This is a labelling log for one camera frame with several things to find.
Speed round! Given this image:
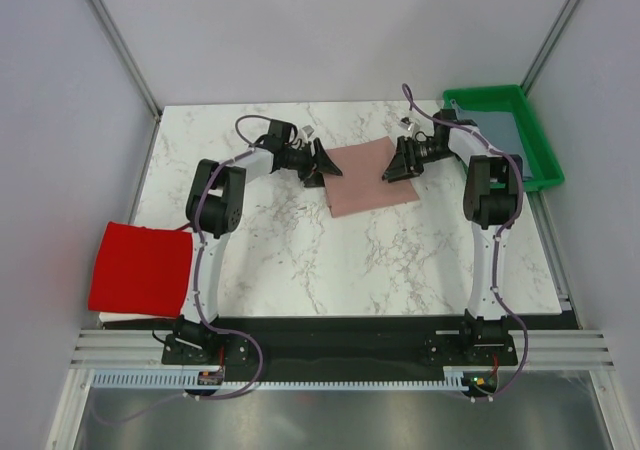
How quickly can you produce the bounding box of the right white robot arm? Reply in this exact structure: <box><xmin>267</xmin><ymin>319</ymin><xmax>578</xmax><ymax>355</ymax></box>
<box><xmin>382</xmin><ymin>109</ymin><xmax>524</xmax><ymax>366</ymax></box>

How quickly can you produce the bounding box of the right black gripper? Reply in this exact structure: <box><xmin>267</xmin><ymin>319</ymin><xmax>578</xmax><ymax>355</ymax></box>
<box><xmin>381</xmin><ymin>136</ymin><xmax>455</xmax><ymax>183</ymax></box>

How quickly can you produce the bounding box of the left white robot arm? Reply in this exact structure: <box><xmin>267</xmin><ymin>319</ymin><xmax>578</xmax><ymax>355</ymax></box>
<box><xmin>162</xmin><ymin>118</ymin><xmax>343</xmax><ymax>365</ymax></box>

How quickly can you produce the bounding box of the green plastic bin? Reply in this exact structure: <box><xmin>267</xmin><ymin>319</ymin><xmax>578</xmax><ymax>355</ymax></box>
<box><xmin>443</xmin><ymin>85</ymin><xmax>564</xmax><ymax>192</ymax></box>

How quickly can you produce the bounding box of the right aluminium corner post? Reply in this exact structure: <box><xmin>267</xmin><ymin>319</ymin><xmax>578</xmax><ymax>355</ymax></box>
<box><xmin>520</xmin><ymin>0</ymin><xmax>584</xmax><ymax>95</ymax></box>

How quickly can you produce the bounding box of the aluminium corner post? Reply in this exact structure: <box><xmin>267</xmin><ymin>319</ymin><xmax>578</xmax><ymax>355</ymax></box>
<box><xmin>520</xmin><ymin>0</ymin><xmax>584</xmax><ymax>95</ymax></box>
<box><xmin>86</xmin><ymin>0</ymin><xmax>162</xmax><ymax>123</ymax></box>

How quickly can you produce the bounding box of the left aluminium corner post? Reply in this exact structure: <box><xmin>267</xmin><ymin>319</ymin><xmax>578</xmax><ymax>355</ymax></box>
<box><xmin>86</xmin><ymin>0</ymin><xmax>162</xmax><ymax>123</ymax></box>

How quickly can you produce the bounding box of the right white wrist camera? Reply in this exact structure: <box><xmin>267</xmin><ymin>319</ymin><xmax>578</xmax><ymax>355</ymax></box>
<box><xmin>399</xmin><ymin>116</ymin><xmax>420</xmax><ymax>132</ymax></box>

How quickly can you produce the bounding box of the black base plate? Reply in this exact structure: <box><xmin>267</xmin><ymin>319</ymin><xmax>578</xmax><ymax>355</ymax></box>
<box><xmin>160</xmin><ymin>314</ymin><xmax>518</xmax><ymax>384</ymax></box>

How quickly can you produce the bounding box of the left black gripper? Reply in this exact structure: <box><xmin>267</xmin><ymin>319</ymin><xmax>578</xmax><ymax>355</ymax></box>
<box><xmin>283</xmin><ymin>140</ymin><xmax>342</xmax><ymax>190</ymax></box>

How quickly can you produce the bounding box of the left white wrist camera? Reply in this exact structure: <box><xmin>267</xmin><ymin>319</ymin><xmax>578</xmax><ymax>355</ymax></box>
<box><xmin>299</xmin><ymin>125</ymin><xmax>315</xmax><ymax>141</ymax></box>

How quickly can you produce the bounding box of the pink t shirt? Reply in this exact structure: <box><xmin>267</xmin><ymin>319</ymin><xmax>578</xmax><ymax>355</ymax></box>
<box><xmin>324</xmin><ymin>137</ymin><xmax>419</xmax><ymax>218</ymax></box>

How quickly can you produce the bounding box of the red folded t shirt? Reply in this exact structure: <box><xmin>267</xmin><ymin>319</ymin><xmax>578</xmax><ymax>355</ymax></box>
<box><xmin>88</xmin><ymin>222</ymin><xmax>194</xmax><ymax>318</ymax></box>

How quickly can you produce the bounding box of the grey blue folded shirt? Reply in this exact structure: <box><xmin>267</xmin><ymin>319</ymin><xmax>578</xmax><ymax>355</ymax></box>
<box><xmin>451</xmin><ymin>100</ymin><xmax>533</xmax><ymax>180</ymax></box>

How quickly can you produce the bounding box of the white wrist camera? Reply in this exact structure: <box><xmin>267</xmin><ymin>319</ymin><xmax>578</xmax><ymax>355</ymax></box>
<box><xmin>399</xmin><ymin>116</ymin><xmax>420</xmax><ymax>132</ymax></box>
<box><xmin>299</xmin><ymin>125</ymin><xmax>315</xmax><ymax>141</ymax></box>

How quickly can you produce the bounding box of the light blue cable duct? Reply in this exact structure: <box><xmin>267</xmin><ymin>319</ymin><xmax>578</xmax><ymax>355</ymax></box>
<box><xmin>91</xmin><ymin>368</ymin><xmax>469</xmax><ymax>392</ymax></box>

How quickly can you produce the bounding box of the aluminium front rail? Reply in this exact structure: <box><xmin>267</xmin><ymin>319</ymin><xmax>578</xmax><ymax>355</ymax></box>
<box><xmin>71</xmin><ymin>330</ymin><xmax>614</xmax><ymax>371</ymax></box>

